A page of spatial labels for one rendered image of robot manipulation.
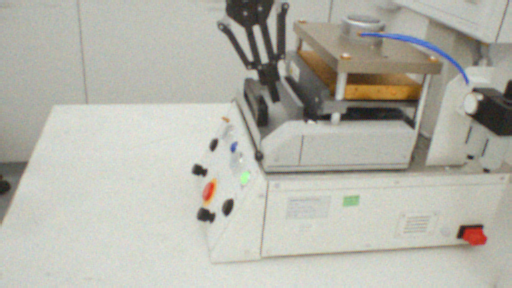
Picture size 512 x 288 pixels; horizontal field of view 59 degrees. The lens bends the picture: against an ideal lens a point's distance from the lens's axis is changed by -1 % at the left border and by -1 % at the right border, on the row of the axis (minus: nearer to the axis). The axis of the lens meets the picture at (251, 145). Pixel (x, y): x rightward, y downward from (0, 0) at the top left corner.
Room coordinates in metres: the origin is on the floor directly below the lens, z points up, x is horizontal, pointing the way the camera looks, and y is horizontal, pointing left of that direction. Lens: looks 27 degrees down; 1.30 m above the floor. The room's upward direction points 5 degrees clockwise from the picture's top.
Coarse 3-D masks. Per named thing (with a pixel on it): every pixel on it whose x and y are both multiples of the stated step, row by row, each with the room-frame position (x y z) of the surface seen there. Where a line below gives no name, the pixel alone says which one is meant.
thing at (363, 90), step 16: (320, 64) 0.83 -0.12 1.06; (336, 80) 0.74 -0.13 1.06; (352, 80) 0.75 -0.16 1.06; (368, 80) 0.76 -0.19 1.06; (384, 80) 0.76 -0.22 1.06; (400, 80) 0.77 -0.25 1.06; (352, 96) 0.72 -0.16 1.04; (368, 96) 0.73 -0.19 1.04; (384, 96) 0.74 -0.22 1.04; (400, 96) 0.74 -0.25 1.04; (416, 96) 0.75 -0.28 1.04
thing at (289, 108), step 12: (240, 96) 0.89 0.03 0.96; (264, 96) 0.87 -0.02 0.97; (288, 96) 0.80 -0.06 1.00; (252, 108) 0.80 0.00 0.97; (276, 108) 0.81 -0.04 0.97; (288, 108) 0.79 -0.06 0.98; (300, 108) 0.73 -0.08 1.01; (252, 120) 0.75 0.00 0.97; (276, 120) 0.75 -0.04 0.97; (288, 120) 0.76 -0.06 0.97; (300, 120) 0.73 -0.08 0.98; (252, 132) 0.75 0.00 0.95; (264, 132) 0.70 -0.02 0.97
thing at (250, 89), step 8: (248, 80) 0.84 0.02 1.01; (248, 88) 0.81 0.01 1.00; (256, 88) 0.80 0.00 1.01; (248, 96) 0.81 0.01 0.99; (256, 96) 0.76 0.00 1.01; (256, 104) 0.73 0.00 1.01; (264, 104) 0.73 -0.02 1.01; (256, 112) 0.73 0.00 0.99; (264, 112) 0.72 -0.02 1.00; (256, 120) 0.72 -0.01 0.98; (264, 120) 0.72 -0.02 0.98
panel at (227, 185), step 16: (224, 128) 0.91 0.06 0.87; (240, 128) 0.82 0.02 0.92; (224, 144) 0.85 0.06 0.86; (240, 144) 0.78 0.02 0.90; (208, 160) 0.89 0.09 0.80; (224, 160) 0.80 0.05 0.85; (208, 176) 0.83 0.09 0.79; (224, 176) 0.76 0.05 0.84; (240, 176) 0.70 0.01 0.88; (256, 176) 0.65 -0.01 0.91; (224, 192) 0.72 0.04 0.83; (240, 192) 0.66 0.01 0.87; (208, 208) 0.74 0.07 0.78; (208, 224) 0.70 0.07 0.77; (224, 224) 0.64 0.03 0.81; (208, 240) 0.66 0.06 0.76
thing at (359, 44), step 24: (312, 24) 0.93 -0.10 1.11; (336, 24) 0.95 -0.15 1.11; (360, 24) 0.80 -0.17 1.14; (384, 24) 0.82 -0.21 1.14; (312, 48) 0.81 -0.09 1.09; (336, 48) 0.75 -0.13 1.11; (360, 48) 0.77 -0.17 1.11; (384, 48) 0.78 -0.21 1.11; (408, 48) 0.80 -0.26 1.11; (432, 48) 0.70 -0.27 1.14; (360, 72) 0.69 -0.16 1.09; (384, 72) 0.70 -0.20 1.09; (408, 72) 0.71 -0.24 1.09; (432, 72) 0.72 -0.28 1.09
